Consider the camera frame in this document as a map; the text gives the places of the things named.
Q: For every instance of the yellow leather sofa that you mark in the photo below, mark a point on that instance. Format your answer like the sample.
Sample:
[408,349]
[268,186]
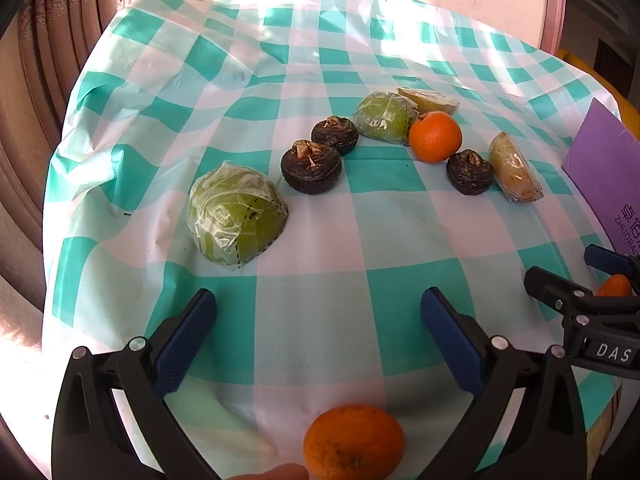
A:
[600,75]

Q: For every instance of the wooden door frame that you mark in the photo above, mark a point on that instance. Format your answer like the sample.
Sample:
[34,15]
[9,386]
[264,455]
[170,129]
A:
[554,5]

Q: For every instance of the person's left hand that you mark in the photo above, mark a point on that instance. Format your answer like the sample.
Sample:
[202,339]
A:
[280,472]

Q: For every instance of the teal white checked tablecloth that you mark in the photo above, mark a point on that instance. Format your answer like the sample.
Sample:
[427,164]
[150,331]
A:
[310,300]

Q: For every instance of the dark water chestnut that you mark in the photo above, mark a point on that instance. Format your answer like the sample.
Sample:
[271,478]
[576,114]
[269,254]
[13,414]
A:
[334,135]
[469,175]
[310,172]

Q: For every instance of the small green fruit half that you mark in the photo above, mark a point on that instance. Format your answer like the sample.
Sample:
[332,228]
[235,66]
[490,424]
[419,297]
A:
[382,117]

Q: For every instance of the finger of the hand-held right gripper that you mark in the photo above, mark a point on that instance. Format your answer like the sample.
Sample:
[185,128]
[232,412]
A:
[550,285]
[607,260]

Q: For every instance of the large green fruit half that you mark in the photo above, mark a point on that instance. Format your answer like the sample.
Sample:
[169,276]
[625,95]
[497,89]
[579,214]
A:
[235,215]

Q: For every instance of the orange mandarin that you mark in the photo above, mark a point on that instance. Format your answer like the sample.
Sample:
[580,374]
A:
[435,137]
[352,442]
[615,286]

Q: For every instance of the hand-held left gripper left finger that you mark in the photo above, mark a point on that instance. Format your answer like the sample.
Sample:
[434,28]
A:
[185,340]

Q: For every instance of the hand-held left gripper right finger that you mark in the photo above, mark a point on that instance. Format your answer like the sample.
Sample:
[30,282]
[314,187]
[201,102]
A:
[452,340]

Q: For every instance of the brown pleated curtain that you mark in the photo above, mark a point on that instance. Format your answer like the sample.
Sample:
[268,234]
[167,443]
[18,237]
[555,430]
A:
[45,60]

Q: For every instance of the purple cardboard box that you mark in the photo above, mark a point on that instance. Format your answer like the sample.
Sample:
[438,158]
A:
[600,160]

